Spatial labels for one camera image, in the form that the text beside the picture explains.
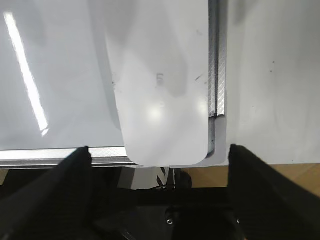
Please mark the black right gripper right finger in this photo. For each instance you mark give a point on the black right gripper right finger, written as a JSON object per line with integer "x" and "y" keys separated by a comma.
{"x": 268, "y": 205}

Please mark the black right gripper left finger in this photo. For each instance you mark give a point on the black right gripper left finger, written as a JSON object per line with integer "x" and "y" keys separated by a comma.
{"x": 53, "y": 207}

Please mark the white whiteboard eraser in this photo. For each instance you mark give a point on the white whiteboard eraser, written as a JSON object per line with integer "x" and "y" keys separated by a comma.
{"x": 159, "y": 59}

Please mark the white board with grey frame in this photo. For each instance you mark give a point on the white board with grey frame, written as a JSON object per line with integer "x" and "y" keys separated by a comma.
{"x": 56, "y": 85}

